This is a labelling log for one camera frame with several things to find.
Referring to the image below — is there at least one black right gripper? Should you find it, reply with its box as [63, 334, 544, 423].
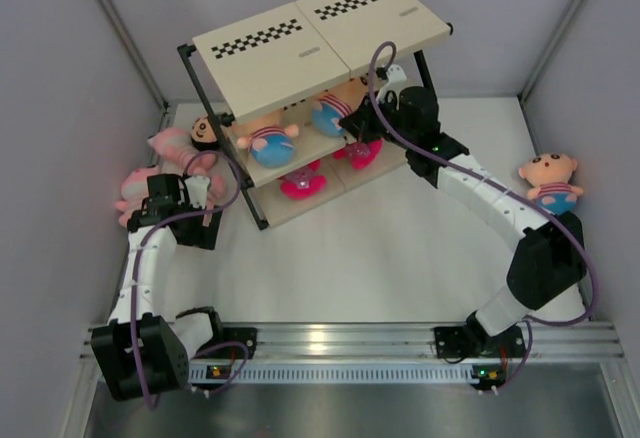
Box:
[339, 91, 415, 151]

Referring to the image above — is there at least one magenta legs doll plush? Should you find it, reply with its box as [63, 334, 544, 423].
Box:
[332, 139, 383, 171]
[279, 160, 327, 201]

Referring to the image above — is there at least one blue pants boy plush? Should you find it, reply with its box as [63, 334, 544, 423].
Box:
[518, 153, 584, 215]
[311, 76, 368, 138]
[232, 109, 299, 168]

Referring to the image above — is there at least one pink striped plush toy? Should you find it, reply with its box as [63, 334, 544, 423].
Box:
[206, 174, 227, 209]
[147, 127, 219, 175]
[115, 165, 161, 227]

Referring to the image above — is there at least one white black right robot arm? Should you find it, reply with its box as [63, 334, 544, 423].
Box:
[339, 86, 590, 363]

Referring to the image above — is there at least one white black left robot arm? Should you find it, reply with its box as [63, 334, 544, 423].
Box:
[90, 166, 226, 401]

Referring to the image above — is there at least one beige three-tier shelf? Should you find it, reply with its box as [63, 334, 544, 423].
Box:
[177, 0, 455, 231]

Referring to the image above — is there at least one black-haired doll plush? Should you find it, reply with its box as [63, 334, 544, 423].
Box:
[190, 116, 220, 152]

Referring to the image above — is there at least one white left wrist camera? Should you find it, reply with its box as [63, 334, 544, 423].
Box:
[185, 175, 210, 209]

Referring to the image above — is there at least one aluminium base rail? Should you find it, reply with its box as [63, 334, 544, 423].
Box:
[79, 321, 624, 363]

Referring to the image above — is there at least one white slotted cable duct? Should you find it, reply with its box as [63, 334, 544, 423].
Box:
[188, 361, 501, 386]

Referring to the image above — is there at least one right aluminium frame post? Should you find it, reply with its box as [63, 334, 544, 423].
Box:
[518, 0, 588, 105]

